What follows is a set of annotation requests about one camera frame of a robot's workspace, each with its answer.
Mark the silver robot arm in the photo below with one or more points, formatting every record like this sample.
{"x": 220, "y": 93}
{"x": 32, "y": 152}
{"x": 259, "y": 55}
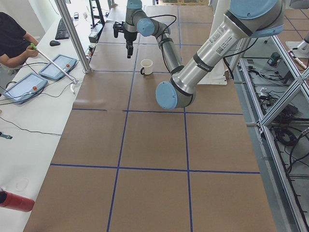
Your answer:
{"x": 243, "y": 19}

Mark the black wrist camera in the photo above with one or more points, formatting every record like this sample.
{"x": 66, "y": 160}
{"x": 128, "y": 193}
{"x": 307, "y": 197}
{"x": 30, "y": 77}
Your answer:
{"x": 118, "y": 27}

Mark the person in black shirt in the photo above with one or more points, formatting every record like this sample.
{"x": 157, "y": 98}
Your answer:
{"x": 15, "y": 43}

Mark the black computer box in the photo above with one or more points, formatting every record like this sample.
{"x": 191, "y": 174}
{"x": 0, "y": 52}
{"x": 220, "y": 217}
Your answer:
{"x": 96, "y": 33}

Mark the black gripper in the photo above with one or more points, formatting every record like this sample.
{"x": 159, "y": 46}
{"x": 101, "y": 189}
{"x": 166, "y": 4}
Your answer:
{"x": 129, "y": 36}

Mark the red bottle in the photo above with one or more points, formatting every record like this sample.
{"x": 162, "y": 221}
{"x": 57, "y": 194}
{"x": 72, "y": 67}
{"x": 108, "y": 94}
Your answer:
{"x": 15, "y": 202}

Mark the white mug black handle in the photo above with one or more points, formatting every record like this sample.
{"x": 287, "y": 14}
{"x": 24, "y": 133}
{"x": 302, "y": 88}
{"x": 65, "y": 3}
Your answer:
{"x": 146, "y": 67}

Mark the silver rod green grip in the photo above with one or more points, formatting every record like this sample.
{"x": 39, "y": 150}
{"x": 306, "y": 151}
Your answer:
{"x": 73, "y": 79}

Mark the brown paper table cover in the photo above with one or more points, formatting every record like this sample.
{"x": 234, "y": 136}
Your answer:
{"x": 123, "y": 164}

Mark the aluminium frame post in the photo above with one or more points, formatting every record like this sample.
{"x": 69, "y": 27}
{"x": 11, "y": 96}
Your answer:
{"x": 64, "y": 12}

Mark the near teach pendant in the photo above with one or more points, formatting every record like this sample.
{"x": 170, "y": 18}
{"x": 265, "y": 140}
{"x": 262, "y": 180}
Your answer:
{"x": 25, "y": 89}

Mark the black computer mouse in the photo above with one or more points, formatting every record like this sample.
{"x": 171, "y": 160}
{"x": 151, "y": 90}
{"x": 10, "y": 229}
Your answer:
{"x": 54, "y": 43}

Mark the black keyboard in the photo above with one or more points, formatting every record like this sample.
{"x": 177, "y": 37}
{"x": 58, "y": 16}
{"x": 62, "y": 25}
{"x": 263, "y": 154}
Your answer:
{"x": 62, "y": 32}

